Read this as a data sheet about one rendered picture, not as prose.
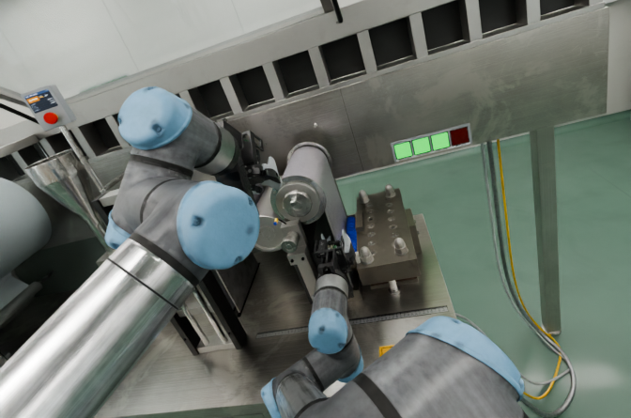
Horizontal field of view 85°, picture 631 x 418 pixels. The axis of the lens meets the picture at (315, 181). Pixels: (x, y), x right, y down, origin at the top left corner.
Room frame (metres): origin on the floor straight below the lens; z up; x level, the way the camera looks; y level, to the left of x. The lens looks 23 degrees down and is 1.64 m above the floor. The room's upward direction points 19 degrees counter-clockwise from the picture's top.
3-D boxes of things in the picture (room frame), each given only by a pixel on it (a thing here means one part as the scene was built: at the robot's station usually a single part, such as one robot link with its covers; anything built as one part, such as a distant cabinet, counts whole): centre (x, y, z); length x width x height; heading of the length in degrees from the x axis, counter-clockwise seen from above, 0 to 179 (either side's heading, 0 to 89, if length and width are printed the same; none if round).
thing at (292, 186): (0.94, 0.03, 1.25); 0.26 x 0.12 x 0.12; 166
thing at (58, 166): (1.10, 0.73, 1.50); 0.14 x 0.14 x 0.06
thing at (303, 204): (0.81, 0.06, 1.25); 0.07 x 0.02 x 0.07; 76
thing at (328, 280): (0.62, 0.05, 1.11); 0.08 x 0.05 x 0.08; 76
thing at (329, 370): (0.53, 0.08, 1.01); 0.11 x 0.08 x 0.11; 112
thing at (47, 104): (0.98, 0.58, 1.66); 0.07 x 0.07 x 0.10; 12
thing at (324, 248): (0.69, 0.03, 1.12); 0.12 x 0.08 x 0.09; 166
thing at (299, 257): (0.79, 0.11, 1.05); 0.06 x 0.05 x 0.31; 166
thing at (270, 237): (0.97, 0.15, 1.17); 0.26 x 0.12 x 0.12; 166
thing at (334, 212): (0.92, -0.03, 1.11); 0.23 x 0.01 x 0.18; 166
